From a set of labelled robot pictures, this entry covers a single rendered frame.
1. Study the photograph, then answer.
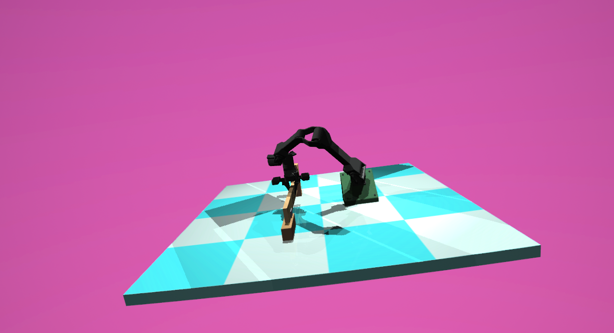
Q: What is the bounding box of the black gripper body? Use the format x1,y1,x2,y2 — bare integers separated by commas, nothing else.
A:
272,165,310,185

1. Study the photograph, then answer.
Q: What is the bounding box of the long brown wooden rail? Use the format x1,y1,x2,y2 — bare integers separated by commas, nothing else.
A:
283,181,296,223

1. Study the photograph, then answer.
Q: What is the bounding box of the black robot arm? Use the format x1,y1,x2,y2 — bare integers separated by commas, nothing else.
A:
267,126,366,186

